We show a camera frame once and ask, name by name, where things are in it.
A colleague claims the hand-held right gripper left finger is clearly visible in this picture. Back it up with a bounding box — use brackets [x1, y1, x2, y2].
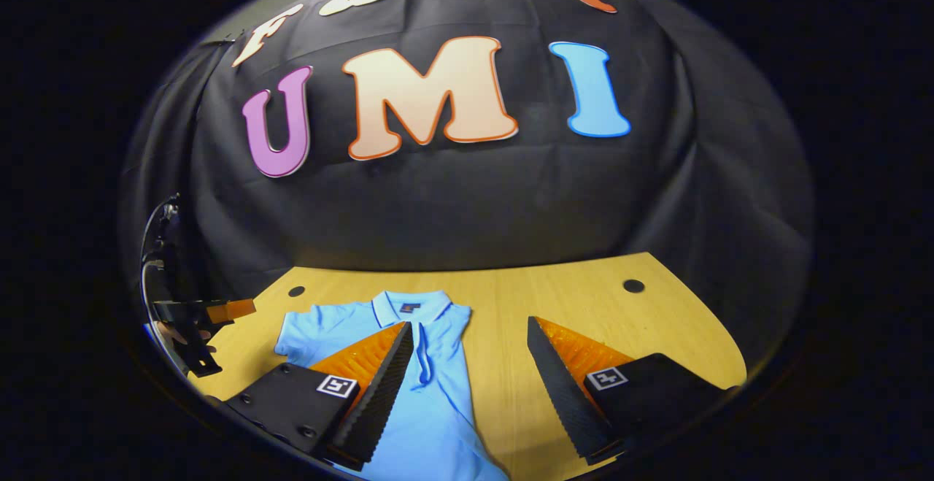
[221, 320, 415, 470]

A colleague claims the black backdrop cloth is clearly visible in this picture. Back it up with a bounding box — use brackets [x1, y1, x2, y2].
[119, 0, 816, 374]

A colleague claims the light blue T-shirt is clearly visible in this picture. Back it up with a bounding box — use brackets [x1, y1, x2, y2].
[274, 290, 512, 481]

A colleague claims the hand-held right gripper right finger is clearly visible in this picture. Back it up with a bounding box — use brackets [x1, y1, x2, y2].
[527, 315, 732, 466]

